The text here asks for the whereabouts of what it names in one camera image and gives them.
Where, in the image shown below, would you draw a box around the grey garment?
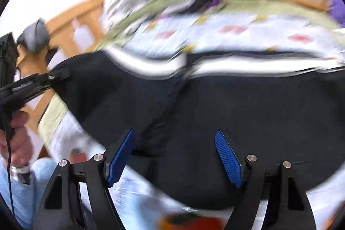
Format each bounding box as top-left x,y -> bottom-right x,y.
17,18 -> 50,54

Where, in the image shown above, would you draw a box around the fruit print tablecloth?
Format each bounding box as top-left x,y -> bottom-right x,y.
49,10 -> 345,230

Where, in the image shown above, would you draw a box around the black cable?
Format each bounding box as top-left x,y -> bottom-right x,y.
5,122 -> 16,216

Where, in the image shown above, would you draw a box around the black pants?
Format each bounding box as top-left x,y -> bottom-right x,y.
40,51 -> 345,210

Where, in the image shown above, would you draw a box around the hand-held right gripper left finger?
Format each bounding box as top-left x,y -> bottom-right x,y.
32,129 -> 135,230

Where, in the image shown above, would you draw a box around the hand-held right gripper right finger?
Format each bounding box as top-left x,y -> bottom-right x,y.
214,130 -> 317,230

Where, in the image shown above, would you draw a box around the wooden bed frame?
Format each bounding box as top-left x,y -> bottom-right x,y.
16,0 -> 333,136

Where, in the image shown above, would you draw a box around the person's left hand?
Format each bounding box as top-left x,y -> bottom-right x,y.
0,111 -> 34,168

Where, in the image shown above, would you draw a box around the person's blue jeans leg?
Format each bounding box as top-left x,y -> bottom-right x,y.
0,158 -> 58,229

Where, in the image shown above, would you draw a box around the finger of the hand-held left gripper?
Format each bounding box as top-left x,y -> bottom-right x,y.
11,67 -> 72,101

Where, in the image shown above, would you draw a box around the purple plush toy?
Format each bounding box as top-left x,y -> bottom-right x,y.
327,0 -> 345,28

